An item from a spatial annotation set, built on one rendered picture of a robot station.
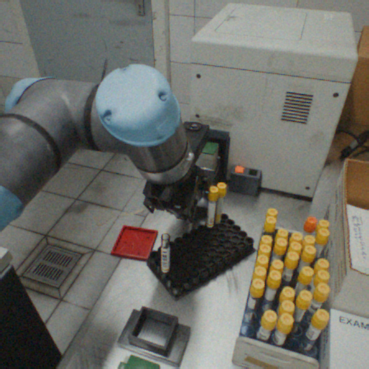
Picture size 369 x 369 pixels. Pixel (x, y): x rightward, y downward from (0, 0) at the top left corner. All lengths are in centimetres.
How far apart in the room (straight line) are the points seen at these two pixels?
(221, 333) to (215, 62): 44
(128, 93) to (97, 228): 160
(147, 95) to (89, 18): 195
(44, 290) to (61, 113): 141
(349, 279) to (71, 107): 38
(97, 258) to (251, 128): 126
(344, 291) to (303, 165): 30
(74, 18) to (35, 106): 197
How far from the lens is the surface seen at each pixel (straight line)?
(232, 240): 61
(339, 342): 49
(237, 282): 58
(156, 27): 207
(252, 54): 62
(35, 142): 33
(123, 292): 57
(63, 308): 165
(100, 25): 223
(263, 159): 70
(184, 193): 50
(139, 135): 33
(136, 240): 63
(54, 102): 37
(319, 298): 47
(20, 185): 31
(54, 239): 191
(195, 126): 55
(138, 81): 33
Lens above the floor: 135
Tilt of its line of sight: 41 degrees down
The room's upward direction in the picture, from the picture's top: straight up
